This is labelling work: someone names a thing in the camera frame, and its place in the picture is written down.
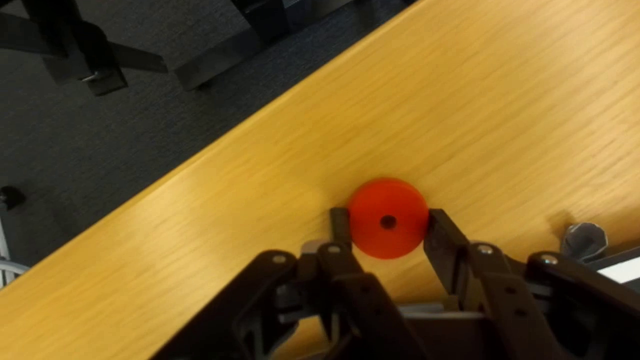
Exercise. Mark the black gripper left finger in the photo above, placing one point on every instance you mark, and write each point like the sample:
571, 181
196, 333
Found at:
300, 312

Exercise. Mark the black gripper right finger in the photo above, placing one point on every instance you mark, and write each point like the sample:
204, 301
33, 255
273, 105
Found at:
552, 312

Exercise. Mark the black swivel office chair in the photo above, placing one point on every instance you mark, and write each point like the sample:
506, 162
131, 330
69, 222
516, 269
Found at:
93, 51

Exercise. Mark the grey hex bolt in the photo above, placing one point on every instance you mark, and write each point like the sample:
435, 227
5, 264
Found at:
583, 238

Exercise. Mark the orange disc with hole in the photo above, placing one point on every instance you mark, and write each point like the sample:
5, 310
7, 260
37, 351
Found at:
382, 200

